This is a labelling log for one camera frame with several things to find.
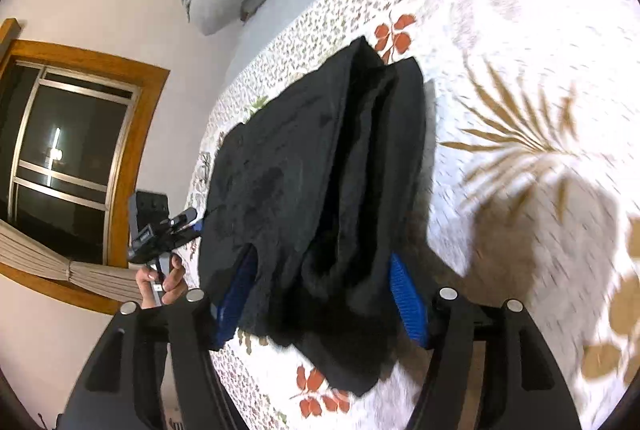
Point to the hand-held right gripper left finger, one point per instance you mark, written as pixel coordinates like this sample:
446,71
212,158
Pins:
235,300

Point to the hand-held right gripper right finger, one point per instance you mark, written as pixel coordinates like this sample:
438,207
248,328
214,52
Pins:
407,300

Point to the white floral quilt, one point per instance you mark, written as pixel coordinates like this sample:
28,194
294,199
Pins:
500,35

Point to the black pants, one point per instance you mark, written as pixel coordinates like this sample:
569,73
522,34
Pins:
310,190

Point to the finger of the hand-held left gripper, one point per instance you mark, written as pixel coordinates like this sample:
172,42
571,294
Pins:
184,216
185,233

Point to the wooden framed window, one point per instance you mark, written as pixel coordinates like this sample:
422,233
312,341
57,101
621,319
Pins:
75,150

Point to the person's left hand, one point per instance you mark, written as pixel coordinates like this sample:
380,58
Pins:
172,282

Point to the beige curtain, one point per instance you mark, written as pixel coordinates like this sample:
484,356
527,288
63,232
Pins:
55,262

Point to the bed with grey sheet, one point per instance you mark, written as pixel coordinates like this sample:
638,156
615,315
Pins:
310,0

